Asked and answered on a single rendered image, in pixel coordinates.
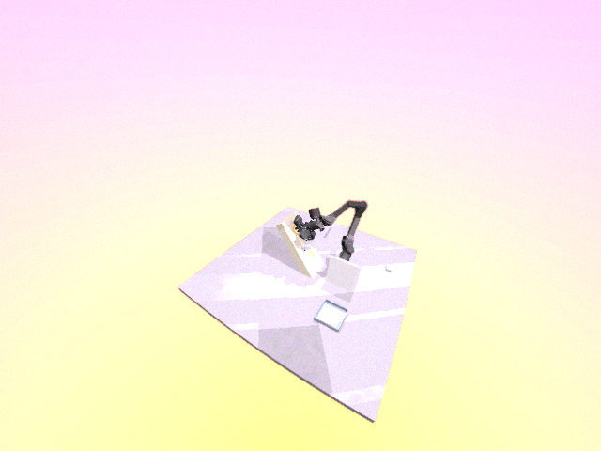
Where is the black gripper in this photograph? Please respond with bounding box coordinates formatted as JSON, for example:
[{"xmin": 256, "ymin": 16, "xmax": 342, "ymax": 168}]
[{"xmin": 293, "ymin": 215, "xmax": 316, "ymax": 240}]

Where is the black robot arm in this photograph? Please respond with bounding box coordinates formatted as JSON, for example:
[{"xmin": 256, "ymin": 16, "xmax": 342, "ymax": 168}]
[{"xmin": 299, "ymin": 200, "xmax": 368, "ymax": 262}]

